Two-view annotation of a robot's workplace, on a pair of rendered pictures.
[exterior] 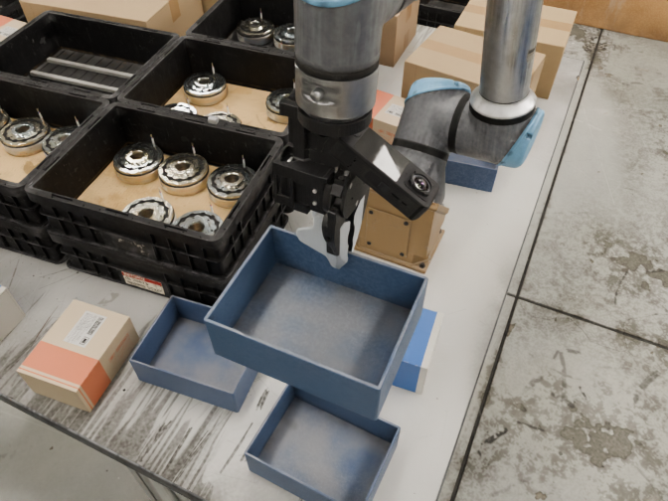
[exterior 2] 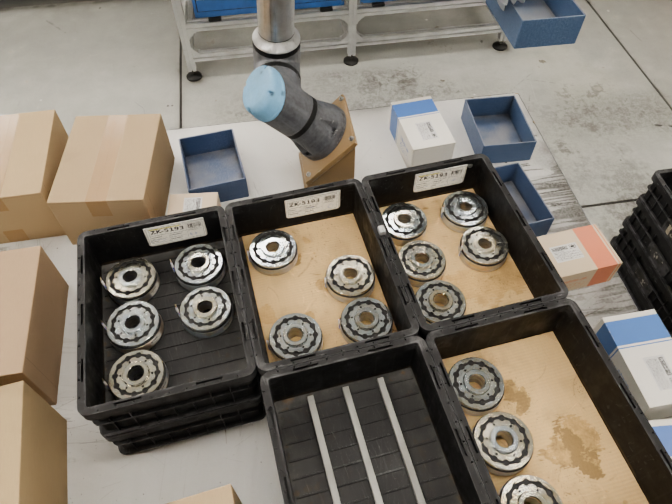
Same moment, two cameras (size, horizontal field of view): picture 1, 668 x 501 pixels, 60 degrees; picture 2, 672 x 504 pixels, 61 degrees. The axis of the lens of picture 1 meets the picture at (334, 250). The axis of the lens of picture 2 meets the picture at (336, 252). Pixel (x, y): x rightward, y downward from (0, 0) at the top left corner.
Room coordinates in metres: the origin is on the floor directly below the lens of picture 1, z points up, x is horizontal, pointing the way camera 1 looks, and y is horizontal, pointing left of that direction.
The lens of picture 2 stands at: (1.46, 0.78, 1.83)
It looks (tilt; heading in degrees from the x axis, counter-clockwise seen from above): 54 degrees down; 236
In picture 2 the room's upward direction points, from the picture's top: straight up
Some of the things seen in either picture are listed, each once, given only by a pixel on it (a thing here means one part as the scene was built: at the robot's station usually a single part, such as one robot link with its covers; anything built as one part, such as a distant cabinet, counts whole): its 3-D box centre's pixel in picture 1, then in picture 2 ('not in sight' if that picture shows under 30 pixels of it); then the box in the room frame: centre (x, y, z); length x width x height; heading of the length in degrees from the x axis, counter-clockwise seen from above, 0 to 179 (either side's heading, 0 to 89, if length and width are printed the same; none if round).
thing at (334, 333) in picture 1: (319, 315); (532, 8); (0.37, 0.02, 1.10); 0.20 x 0.15 x 0.07; 66
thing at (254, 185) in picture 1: (160, 167); (456, 235); (0.85, 0.33, 0.92); 0.40 x 0.30 x 0.02; 71
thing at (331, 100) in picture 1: (334, 85); not in sight; (0.46, 0.00, 1.34); 0.08 x 0.08 x 0.05
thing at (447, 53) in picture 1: (470, 84); (117, 177); (1.35, -0.36, 0.78); 0.30 x 0.22 x 0.16; 58
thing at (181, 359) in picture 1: (203, 351); (505, 203); (0.55, 0.24, 0.73); 0.20 x 0.15 x 0.07; 71
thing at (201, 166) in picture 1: (183, 168); (421, 259); (0.91, 0.31, 0.86); 0.10 x 0.10 x 0.01
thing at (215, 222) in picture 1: (197, 230); (465, 208); (0.74, 0.26, 0.86); 0.10 x 0.10 x 0.01
